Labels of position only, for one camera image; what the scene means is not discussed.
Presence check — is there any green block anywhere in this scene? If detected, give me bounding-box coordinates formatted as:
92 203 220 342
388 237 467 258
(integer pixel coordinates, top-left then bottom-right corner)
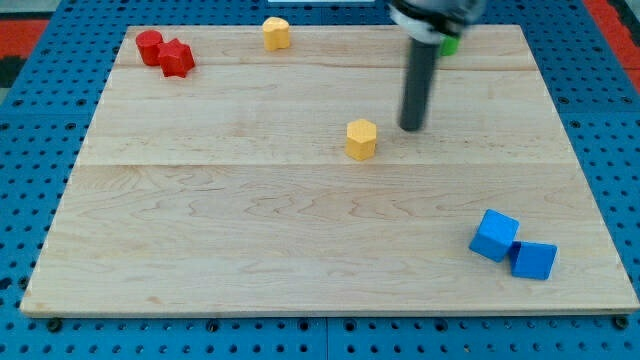
439 35 460 57

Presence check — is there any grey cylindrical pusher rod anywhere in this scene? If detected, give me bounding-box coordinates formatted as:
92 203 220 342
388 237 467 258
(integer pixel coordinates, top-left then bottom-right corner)
398 39 439 132

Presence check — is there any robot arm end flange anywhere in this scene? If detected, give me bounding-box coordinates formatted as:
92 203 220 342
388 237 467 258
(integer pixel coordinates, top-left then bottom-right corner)
388 0 487 44

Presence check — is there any red cylinder block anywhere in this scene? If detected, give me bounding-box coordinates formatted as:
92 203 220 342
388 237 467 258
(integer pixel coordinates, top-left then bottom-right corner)
135 30 163 66

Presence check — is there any wooden board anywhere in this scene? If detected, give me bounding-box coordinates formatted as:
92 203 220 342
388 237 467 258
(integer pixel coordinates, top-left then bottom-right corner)
20 25 639 318

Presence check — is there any yellow heart block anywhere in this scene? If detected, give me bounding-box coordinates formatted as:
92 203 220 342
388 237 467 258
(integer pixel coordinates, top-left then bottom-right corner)
262 17 291 51

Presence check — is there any red star block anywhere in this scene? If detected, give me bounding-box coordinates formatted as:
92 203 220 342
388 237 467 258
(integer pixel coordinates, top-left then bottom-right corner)
158 38 195 78

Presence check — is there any yellow hexagon block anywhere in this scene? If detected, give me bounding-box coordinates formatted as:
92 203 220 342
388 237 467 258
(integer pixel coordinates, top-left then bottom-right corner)
345 119 377 161

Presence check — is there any blue tilted cube block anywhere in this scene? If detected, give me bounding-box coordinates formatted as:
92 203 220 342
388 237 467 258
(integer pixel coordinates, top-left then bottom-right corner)
509 241 558 280

